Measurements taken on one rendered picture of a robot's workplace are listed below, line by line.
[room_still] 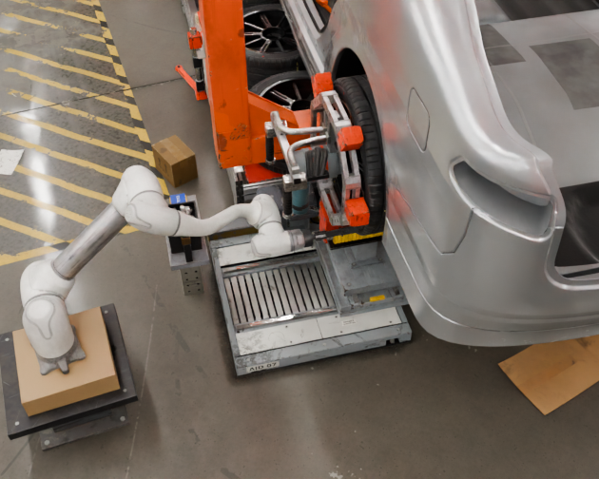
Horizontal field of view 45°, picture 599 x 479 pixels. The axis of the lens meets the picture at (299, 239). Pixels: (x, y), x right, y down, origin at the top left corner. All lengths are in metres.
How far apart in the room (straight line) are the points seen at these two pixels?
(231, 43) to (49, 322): 1.33
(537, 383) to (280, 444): 1.19
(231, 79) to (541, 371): 1.91
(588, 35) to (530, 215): 1.71
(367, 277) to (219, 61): 1.19
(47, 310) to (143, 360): 0.74
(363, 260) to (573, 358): 1.07
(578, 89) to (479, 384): 1.35
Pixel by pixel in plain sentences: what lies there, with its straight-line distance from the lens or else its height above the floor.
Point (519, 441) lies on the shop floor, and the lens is 3.33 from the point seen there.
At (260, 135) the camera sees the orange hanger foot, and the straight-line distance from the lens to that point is 3.44.
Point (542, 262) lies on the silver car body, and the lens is 2.15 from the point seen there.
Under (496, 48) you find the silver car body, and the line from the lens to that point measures 3.48.
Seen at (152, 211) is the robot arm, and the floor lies 1.01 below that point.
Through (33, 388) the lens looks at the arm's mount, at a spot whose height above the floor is 0.40.
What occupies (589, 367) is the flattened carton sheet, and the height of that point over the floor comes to 0.01.
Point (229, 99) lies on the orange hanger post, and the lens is 3.27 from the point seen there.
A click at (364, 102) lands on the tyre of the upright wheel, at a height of 1.17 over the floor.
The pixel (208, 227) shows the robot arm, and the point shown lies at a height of 0.84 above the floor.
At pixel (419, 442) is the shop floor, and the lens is 3.23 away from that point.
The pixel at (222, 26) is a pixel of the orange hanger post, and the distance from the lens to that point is 3.07.
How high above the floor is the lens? 2.83
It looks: 47 degrees down
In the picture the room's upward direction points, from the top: straight up
